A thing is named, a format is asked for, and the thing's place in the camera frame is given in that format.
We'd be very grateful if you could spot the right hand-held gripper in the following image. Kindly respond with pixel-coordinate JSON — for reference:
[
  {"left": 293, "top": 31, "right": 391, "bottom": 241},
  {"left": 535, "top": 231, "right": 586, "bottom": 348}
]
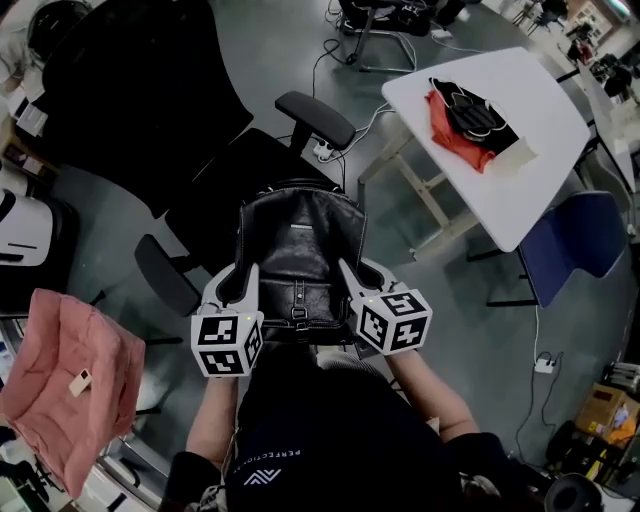
[{"left": 337, "top": 257, "right": 434, "bottom": 357}]

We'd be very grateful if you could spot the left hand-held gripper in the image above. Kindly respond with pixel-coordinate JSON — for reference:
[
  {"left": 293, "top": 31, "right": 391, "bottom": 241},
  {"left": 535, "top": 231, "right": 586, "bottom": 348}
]
[{"left": 190, "top": 262, "right": 265, "bottom": 380}]

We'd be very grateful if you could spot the black leather bag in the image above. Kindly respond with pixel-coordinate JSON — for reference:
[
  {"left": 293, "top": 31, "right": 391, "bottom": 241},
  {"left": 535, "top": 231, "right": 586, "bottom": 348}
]
[{"left": 233, "top": 185, "right": 369, "bottom": 346}]

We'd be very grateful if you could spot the black office chair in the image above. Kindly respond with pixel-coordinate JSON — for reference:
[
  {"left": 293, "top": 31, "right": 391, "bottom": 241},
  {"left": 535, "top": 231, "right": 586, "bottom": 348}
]
[{"left": 41, "top": 0, "right": 357, "bottom": 318}]

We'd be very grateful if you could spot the person's right forearm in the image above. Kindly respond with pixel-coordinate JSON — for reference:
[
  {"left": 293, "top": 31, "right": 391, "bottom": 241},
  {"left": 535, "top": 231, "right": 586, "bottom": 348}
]
[{"left": 385, "top": 348, "right": 482, "bottom": 443}]

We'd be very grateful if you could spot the person's left forearm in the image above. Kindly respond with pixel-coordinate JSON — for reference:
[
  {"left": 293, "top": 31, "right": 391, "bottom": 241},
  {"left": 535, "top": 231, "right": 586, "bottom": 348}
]
[{"left": 185, "top": 373, "right": 242, "bottom": 470}]

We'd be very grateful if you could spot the pink cushioned chair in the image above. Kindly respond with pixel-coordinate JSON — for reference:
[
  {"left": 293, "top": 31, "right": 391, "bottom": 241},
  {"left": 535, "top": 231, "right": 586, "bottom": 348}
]
[{"left": 0, "top": 287, "right": 147, "bottom": 500}]

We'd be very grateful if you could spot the blue chair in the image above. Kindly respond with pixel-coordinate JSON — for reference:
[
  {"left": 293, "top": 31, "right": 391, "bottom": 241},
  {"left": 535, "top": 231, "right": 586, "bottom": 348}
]
[{"left": 485, "top": 190, "right": 630, "bottom": 309}]

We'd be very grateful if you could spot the black cantilever chair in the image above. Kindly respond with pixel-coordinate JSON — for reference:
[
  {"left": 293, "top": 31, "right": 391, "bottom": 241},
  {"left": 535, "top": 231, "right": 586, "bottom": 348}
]
[{"left": 337, "top": 0, "right": 434, "bottom": 75}]

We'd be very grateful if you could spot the orange cloth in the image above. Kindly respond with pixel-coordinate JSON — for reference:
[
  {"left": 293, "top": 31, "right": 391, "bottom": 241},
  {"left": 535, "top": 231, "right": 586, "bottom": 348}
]
[{"left": 424, "top": 88, "right": 497, "bottom": 175}]

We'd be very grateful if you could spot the person's dark top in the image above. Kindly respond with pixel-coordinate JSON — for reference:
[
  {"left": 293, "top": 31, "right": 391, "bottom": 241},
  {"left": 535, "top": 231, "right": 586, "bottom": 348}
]
[{"left": 163, "top": 343, "right": 516, "bottom": 512}]

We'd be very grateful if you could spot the white table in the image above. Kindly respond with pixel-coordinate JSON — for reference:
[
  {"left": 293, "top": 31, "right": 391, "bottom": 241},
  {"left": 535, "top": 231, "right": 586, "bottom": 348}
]
[{"left": 356, "top": 46, "right": 593, "bottom": 264}]

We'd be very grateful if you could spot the small white device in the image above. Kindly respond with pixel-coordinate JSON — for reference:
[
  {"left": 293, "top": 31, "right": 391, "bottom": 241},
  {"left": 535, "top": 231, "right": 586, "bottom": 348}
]
[{"left": 68, "top": 367, "right": 94, "bottom": 398}]

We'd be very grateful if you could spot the white and black case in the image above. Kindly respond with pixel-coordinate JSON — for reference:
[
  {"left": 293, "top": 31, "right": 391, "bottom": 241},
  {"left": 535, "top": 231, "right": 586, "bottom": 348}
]
[{"left": 0, "top": 187, "right": 81, "bottom": 311}]

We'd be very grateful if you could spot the brown cardboard box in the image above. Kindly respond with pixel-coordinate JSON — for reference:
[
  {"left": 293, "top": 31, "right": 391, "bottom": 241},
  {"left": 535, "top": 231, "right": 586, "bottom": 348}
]
[{"left": 573, "top": 382, "right": 640, "bottom": 447}]

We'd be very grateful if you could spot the white desk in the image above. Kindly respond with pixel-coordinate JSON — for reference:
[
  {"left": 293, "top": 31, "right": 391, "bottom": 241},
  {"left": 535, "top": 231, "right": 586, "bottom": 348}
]
[{"left": 574, "top": 59, "right": 640, "bottom": 195}]

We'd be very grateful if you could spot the black round lamp head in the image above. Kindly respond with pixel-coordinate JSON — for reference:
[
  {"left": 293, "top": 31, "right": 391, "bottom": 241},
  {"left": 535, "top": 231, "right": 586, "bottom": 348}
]
[{"left": 543, "top": 471, "right": 610, "bottom": 512}]

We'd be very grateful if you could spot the white floor cable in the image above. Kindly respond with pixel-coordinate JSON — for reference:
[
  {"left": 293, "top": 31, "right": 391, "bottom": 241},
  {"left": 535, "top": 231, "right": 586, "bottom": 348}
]
[{"left": 344, "top": 101, "right": 392, "bottom": 149}]

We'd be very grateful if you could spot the white power cable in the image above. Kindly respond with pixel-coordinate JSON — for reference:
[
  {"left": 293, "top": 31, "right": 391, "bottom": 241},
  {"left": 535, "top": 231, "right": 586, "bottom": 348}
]
[{"left": 531, "top": 303, "right": 545, "bottom": 362}]

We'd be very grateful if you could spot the black power cable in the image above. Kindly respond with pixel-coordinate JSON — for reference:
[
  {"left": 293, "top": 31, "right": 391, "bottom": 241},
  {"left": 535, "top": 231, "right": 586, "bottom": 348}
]
[{"left": 513, "top": 351, "right": 565, "bottom": 469}]

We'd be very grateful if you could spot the black floor cable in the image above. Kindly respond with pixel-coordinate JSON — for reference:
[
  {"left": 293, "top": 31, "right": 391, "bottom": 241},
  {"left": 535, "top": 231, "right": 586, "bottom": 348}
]
[{"left": 311, "top": 37, "right": 359, "bottom": 97}]

